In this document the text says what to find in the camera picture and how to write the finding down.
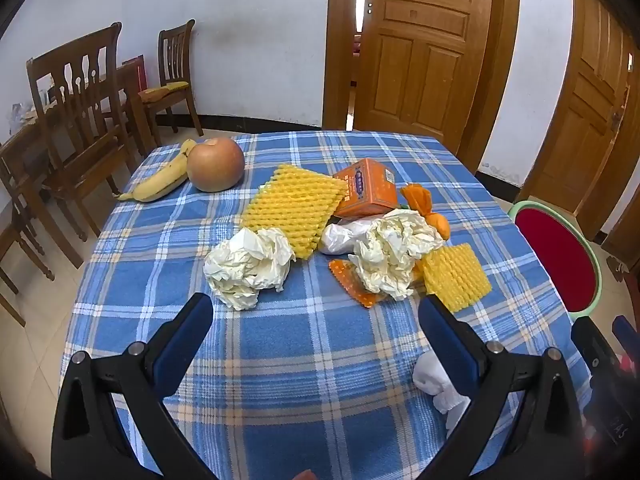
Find orange blister pack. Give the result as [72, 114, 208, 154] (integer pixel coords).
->
[328, 258, 388, 309]

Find red basin with green rim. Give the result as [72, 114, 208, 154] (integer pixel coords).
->
[507, 200, 603, 321]

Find blue plaid tablecloth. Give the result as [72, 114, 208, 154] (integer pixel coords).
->
[59, 130, 596, 480]

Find clear plastic bag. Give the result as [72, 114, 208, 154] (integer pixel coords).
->
[7, 102, 36, 128]

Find wooden chair with cushion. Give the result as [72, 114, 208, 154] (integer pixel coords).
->
[137, 19, 203, 136]

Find open wooden door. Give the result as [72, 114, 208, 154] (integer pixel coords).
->
[352, 0, 493, 141]

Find yellow seat cushion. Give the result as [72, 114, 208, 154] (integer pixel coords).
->
[137, 81, 191, 103]

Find yellow banana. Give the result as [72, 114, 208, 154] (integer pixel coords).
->
[117, 138, 198, 203]

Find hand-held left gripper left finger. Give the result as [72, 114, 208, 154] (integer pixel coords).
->
[51, 292, 221, 480]

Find large yellow foam net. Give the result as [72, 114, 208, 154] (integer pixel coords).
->
[240, 163, 349, 261]

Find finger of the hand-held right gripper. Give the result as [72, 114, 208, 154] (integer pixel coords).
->
[571, 316, 612, 391]
[612, 314, 640, 361]

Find orange cardboard box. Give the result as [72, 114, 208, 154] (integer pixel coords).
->
[331, 158, 402, 221]

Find white plastic bag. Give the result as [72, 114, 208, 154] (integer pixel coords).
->
[319, 219, 373, 256]

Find wooden door frame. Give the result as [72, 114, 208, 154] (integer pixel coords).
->
[517, 0, 640, 261]
[322, 0, 521, 173]

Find closed wooden door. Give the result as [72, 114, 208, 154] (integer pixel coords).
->
[542, 0, 638, 216]

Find white knotted cloth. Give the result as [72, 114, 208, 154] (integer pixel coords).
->
[412, 349, 473, 433]

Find orange plastic bag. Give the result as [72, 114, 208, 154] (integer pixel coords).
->
[400, 183, 452, 240]

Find white paper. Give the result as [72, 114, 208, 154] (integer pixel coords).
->
[203, 226, 297, 312]
[348, 208, 445, 302]

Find small yellow foam net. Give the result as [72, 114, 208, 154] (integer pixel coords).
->
[417, 242, 493, 315]

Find orange-brown apple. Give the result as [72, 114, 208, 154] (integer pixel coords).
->
[186, 137, 246, 193]

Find red paper bag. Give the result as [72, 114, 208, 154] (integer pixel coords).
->
[121, 55, 148, 92]

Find large wooden chair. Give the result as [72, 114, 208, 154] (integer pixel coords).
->
[26, 21, 146, 268]

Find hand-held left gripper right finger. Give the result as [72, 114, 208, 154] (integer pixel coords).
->
[417, 294, 586, 480]

